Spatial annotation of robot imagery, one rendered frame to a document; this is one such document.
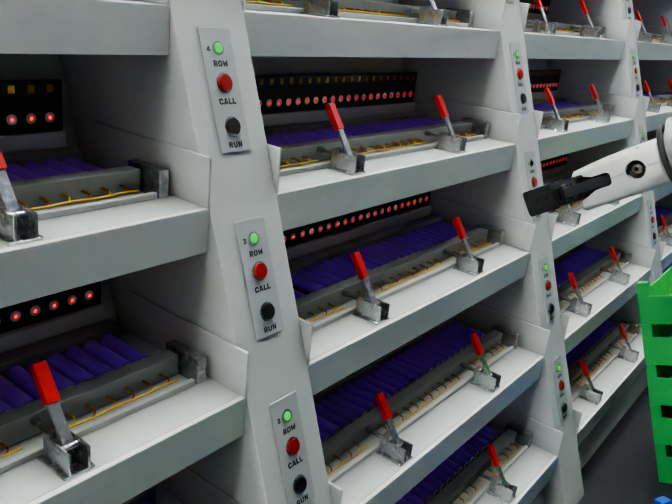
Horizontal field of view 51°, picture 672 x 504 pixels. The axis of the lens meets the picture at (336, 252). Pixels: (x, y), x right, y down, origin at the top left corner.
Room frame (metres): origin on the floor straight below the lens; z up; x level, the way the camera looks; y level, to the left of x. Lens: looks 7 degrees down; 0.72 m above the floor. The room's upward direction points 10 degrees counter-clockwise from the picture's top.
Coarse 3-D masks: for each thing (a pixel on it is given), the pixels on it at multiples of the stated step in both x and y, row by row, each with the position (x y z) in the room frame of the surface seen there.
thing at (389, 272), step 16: (448, 240) 1.15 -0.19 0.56; (480, 240) 1.22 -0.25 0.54; (416, 256) 1.06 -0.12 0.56; (432, 256) 1.09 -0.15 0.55; (448, 256) 1.13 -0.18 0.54; (368, 272) 0.97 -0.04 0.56; (384, 272) 0.98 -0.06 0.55; (400, 272) 1.02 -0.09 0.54; (336, 288) 0.90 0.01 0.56; (352, 288) 0.92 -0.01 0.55; (304, 304) 0.85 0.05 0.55; (320, 304) 0.87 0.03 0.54; (336, 304) 0.90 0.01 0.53
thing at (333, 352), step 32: (384, 224) 1.18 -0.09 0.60; (480, 224) 1.25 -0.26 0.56; (512, 224) 1.22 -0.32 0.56; (288, 256) 0.99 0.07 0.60; (480, 256) 1.16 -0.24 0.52; (512, 256) 1.18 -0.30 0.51; (384, 288) 0.98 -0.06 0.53; (416, 288) 0.99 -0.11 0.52; (448, 288) 1.01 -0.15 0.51; (480, 288) 1.07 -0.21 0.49; (320, 320) 0.86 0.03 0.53; (352, 320) 0.87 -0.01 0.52; (416, 320) 0.93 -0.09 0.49; (320, 352) 0.78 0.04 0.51; (352, 352) 0.81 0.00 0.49; (384, 352) 0.88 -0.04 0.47; (320, 384) 0.77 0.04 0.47
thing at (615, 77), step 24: (552, 0) 1.85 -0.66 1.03; (576, 0) 1.81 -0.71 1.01; (600, 0) 1.78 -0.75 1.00; (624, 48) 1.75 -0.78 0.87; (576, 72) 1.83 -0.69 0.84; (600, 72) 1.79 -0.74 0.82; (624, 72) 1.75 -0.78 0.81; (624, 144) 1.77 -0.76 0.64; (648, 192) 1.78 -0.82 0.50; (648, 216) 1.77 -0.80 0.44; (624, 240) 1.78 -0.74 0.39; (648, 240) 1.75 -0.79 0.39
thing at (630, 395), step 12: (636, 384) 1.70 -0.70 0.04; (624, 396) 1.62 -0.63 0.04; (636, 396) 1.69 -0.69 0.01; (612, 408) 1.55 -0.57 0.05; (624, 408) 1.61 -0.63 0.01; (600, 420) 1.49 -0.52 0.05; (612, 420) 1.55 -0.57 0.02; (600, 432) 1.48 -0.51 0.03; (588, 444) 1.42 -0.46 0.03; (600, 444) 1.48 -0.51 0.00; (588, 456) 1.42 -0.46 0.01; (540, 492) 1.23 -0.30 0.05
